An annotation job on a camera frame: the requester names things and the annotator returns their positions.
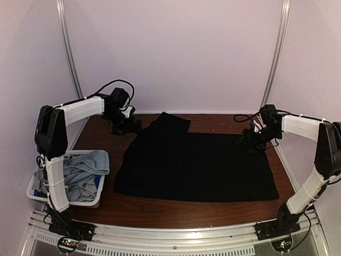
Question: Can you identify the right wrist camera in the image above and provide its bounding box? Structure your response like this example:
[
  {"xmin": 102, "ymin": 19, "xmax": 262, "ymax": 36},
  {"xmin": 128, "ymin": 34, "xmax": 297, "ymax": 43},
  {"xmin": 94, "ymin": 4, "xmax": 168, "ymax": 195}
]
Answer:
[{"xmin": 252, "ymin": 120, "xmax": 265, "ymax": 134}]

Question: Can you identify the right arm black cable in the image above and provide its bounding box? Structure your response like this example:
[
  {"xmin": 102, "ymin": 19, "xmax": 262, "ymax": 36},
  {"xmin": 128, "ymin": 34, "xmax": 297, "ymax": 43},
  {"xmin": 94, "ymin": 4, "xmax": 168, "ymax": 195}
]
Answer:
[{"xmin": 233, "ymin": 113, "xmax": 261, "ymax": 123}]

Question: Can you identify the right aluminium frame post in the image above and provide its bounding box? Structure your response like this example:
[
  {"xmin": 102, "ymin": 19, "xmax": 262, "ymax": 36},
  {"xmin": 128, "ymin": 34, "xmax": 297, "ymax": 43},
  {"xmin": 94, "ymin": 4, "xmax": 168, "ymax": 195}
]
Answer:
[{"xmin": 261, "ymin": 0, "xmax": 291, "ymax": 107}]

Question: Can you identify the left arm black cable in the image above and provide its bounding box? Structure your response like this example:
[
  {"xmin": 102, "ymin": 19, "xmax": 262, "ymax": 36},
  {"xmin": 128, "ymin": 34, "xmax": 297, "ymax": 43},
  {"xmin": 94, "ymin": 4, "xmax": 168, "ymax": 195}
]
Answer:
[{"xmin": 87, "ymin": 79, "xmax": 135, "ymax": 107}]

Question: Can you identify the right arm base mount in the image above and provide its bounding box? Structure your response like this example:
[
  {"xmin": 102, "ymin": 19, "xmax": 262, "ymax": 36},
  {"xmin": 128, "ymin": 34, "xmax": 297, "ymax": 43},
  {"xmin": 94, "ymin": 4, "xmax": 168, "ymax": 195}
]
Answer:
[{"xmin": 254, "ymin": 220, "xmax": 301, "ymax": 241}]

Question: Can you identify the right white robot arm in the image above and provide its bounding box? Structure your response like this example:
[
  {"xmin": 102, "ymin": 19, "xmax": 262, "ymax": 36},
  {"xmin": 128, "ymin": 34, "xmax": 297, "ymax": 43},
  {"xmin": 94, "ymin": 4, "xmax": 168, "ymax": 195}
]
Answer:
[{"xmin": 233, "ymin": 105, "xmax": 340, "ymax": 236}]

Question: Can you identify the black t-shirt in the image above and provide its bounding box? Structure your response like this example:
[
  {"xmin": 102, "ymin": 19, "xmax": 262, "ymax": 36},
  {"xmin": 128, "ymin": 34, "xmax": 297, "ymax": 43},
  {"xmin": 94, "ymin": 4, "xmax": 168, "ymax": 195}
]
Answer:
[{"xmin": 114, "ymin": 113, "xmax": 279, "ymax": 202}]

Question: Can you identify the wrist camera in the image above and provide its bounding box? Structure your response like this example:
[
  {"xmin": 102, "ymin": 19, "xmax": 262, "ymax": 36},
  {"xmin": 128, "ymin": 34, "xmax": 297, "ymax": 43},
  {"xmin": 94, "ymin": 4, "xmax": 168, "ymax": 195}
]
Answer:
[
  {"xmin": 122, "ymin": 106, "xmax": 135, "ymax": 118},
  {"xmin": 252, "ymin": 120, "xmax": 265, "ymax": 134}
]

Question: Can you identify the aluminium frame post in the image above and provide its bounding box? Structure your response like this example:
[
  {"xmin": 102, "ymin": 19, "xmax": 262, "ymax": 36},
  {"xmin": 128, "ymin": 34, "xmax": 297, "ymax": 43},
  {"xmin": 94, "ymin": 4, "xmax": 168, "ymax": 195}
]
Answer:
[
  {"xmin": 261, "ymin": 0, "xmax": 291, "ymax": 107},
  {"xmin": 56, "ymin": 0, "xmax": 83, "ymax": 99}
]

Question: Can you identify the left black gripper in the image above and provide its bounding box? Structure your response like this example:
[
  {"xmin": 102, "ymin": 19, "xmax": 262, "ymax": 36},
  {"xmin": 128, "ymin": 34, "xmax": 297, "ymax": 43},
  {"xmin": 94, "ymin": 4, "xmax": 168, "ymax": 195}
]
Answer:
[{"xmin": 105, "ymin": 109, "xmax": 143, "ymax": 137}]

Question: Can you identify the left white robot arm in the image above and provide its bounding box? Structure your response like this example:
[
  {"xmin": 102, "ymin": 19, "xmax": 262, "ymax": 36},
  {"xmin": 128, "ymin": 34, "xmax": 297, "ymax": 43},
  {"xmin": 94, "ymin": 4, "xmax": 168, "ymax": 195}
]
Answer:
[{"xmin": 35, "ymin": 87, "xmax": 142, "ymax": 237}]

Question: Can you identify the front aluminium rail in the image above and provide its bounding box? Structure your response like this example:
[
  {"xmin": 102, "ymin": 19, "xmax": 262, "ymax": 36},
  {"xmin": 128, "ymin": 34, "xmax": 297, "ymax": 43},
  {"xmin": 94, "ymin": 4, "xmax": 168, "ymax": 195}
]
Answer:
[{"xmin": 26, "ymin": 209, "xmax": 324, "ymax": 256}]

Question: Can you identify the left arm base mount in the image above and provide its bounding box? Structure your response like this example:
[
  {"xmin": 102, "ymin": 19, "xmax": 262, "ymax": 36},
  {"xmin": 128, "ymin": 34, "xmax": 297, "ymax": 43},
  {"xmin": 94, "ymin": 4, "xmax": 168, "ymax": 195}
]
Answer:
[{"xmin": 48, "ymin": 221, "xmax": 95, "ymax": 242}]

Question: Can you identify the left aluminium frame post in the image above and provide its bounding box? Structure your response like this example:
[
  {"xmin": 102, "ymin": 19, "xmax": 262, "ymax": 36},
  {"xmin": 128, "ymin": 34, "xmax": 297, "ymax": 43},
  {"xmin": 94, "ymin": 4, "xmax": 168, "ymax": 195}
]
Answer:
[{"xmin": 56, "ymin": 0, "xmax": 83, "ymax": 99}]

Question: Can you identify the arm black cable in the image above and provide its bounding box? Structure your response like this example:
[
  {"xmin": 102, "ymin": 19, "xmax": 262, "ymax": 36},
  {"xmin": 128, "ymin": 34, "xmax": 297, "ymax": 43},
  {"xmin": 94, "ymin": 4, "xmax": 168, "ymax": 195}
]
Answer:
[
  {"xmin": 87, "ymin": 79, "xmax": 135, "ymax": 107},
  {"xmin": 233, "ymin": 113, "xmax": 261, "ymax": 123}
]

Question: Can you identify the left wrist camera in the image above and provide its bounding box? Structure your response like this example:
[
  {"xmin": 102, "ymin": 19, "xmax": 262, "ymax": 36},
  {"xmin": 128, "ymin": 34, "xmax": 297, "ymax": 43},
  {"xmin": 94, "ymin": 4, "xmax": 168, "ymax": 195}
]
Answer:
[{"xmin": 122, "ymin": 106, "xmax": 135, "ymax": 118}]

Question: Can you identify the light blue denim garment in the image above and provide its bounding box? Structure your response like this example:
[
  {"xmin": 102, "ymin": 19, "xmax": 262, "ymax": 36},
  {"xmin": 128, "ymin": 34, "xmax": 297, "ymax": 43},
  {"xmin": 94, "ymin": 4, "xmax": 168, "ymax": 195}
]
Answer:
[{"xmin": 33, "ymin": 150, "xmax": 111, "ymax": 202}]

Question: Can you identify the white laundry basket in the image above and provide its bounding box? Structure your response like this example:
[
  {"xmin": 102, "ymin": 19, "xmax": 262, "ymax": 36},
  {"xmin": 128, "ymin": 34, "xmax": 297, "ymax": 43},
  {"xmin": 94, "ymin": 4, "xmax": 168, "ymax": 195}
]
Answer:
[{"xmin": 26, "ymin": 150, "xmax": 110, "ymax": 212}]

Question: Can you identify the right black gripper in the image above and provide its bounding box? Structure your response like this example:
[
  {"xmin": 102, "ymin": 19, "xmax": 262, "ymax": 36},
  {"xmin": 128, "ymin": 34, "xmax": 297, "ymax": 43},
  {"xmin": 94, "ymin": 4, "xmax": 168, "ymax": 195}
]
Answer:
[{"xmin": 236, "ymin": 126, "xmax": 282, "ymax": 155}]

